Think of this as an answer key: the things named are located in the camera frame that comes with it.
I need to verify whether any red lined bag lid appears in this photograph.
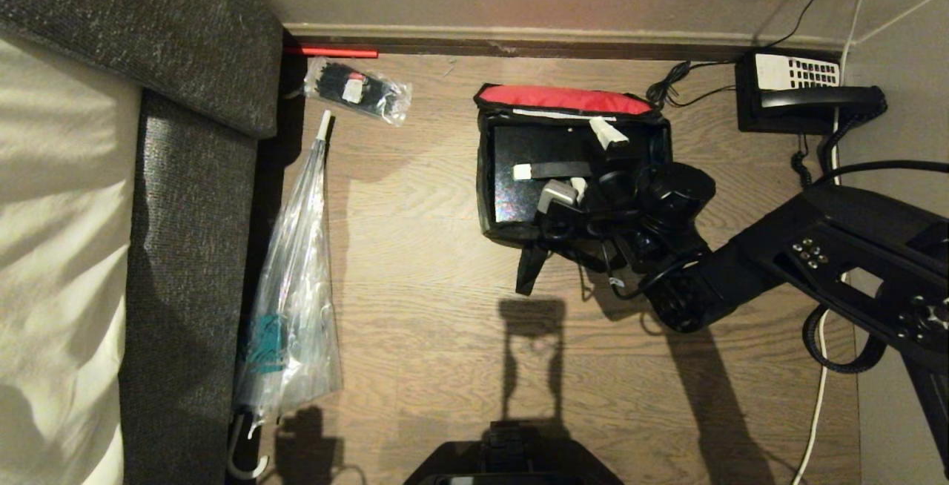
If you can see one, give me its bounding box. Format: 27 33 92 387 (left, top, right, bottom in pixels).
474 83 662 119

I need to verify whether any grey fabric sofa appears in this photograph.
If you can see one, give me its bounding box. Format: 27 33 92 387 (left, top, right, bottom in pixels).
0 0 287 485

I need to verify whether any transparent folded umbrella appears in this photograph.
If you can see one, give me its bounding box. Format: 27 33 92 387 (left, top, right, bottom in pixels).
225 110 344 481

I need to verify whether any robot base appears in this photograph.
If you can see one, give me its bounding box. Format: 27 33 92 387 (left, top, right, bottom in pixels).
403 420 625 485

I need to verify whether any coiled black telephone cord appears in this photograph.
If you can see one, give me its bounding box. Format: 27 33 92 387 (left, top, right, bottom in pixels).
789 116 853 189

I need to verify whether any plastic bag of cable ties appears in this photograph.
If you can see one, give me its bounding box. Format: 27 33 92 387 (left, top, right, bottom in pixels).
302 56 413 128

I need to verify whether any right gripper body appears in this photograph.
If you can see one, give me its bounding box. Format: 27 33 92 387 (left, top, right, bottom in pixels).
586 139 662 216

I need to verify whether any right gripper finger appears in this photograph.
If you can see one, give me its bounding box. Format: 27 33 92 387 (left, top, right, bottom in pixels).
512 161 594 181
589 116 631 151

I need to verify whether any red stick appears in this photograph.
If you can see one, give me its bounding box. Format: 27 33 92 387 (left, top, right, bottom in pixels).
285 45 380 59

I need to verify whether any black bag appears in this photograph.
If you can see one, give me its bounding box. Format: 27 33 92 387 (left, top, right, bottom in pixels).
476 83 674 249

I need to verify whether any white sheet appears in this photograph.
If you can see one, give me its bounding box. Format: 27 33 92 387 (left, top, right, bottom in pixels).
0 31 143 485

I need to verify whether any black desk telephone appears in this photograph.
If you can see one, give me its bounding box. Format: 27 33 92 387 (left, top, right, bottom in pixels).
735 50 844 136

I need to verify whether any black telephone handset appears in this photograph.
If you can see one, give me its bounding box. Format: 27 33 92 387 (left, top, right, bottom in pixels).
759 85 888 119

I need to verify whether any black bag strap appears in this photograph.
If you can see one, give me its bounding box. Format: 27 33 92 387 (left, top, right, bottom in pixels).
515 242 551 297

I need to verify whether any thin black power cable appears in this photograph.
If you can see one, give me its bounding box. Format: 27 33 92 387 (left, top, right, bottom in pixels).
645 0 842 109

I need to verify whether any white cable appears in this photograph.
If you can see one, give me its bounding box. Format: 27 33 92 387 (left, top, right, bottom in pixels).
790 0 882 485

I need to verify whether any black shiny case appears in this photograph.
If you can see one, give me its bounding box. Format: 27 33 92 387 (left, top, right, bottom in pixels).
492 124 603 226

